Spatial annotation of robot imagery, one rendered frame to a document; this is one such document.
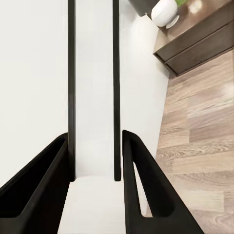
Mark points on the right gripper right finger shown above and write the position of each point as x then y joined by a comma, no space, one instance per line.
170,214

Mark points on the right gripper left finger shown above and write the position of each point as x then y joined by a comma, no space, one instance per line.
32,201

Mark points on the table lamp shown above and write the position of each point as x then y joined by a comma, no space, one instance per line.
164,12

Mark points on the nightstand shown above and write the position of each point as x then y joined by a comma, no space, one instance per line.
203,32

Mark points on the hardback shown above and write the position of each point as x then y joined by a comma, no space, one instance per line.
93,89

